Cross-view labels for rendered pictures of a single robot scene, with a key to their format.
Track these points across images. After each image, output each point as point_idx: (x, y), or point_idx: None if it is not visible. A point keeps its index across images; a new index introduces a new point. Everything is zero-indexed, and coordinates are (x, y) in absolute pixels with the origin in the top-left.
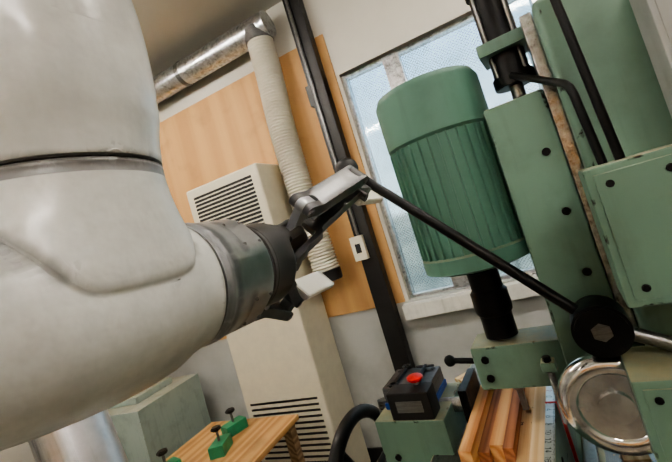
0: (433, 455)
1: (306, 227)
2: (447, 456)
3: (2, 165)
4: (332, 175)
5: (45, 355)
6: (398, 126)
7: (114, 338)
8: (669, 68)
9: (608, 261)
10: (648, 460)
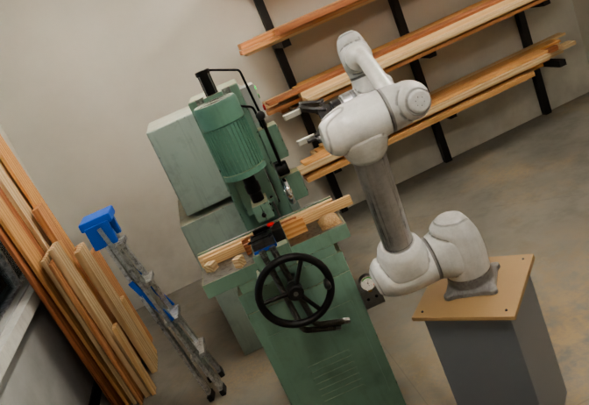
0: (291, 246)
1: (317, 110)
2: (290, 244)
3: None
4: (307, 101)
5: None
6: (239, 108)
7: None
8: (261, 107)
9: (270, 155)
10: None
